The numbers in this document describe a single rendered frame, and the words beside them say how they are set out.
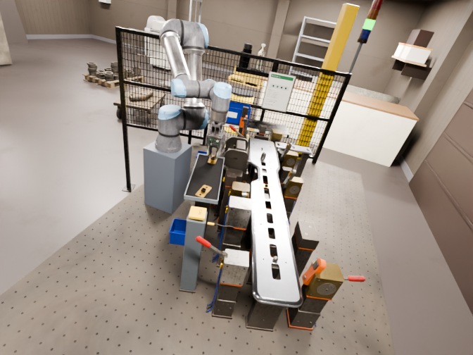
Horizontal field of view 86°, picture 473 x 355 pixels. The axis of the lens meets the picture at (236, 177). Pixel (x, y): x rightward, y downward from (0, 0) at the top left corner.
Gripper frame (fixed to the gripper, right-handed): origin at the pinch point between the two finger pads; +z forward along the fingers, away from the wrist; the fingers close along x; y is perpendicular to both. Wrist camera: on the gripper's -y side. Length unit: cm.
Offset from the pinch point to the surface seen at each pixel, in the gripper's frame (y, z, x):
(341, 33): -123, -62, 65
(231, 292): 49, 31, 22
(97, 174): -113, 120, -145
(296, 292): 50, 19, 45
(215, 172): 8.3, 3.5, 3.1
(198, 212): 38.1, 3.5, 3.2
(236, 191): 7.2, 12.7, 15.3
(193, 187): 23.4, 3.5, -2.9
